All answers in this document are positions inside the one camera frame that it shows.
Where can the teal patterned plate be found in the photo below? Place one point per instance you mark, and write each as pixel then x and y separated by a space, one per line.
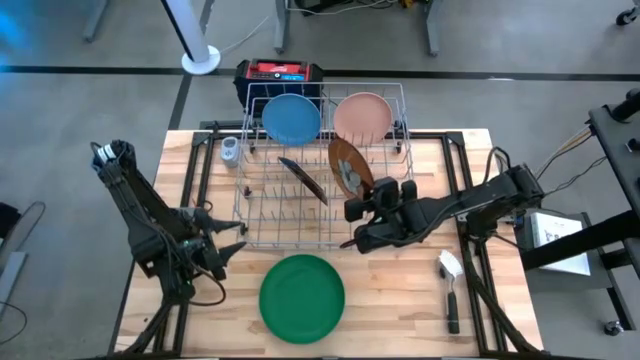
pixel 302 180

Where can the black aluminium table frame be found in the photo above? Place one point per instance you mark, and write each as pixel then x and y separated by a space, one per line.
pixel 455 140

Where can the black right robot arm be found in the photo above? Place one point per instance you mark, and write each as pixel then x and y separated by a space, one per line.
pixel 495 192

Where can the white booklet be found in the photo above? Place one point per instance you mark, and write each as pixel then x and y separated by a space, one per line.
pixel 560 242

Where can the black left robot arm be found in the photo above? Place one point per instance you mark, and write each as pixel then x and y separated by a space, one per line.
pixel 135 210

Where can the black caster wheel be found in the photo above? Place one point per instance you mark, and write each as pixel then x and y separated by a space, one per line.
pixel 625 17
pixel 613 328

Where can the blue plate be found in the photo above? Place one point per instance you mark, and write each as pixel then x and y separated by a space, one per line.
pixel 291 120

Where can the pink plate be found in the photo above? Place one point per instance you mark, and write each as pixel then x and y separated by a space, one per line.
pixel 362 119

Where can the grey table leg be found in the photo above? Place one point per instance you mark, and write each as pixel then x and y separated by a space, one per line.
pixel 433 27
pixel 95 20
pixel 281 25

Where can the red black power station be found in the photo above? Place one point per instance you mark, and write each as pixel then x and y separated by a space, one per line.
pixel 277 70

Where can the white round-base stand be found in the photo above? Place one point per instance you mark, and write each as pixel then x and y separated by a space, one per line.
pixel 200 57

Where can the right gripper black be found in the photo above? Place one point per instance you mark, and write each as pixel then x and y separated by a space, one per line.
pixel 405 210

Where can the black equipment cart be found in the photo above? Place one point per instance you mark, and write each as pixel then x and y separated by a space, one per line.
pixel 620 145

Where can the green plate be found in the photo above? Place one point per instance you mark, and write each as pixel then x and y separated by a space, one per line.
pixel 300 300

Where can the brown flower plate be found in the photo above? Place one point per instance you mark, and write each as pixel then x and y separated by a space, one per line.
pixel 347 167

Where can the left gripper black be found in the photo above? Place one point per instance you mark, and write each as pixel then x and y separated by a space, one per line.
pixel 202 245

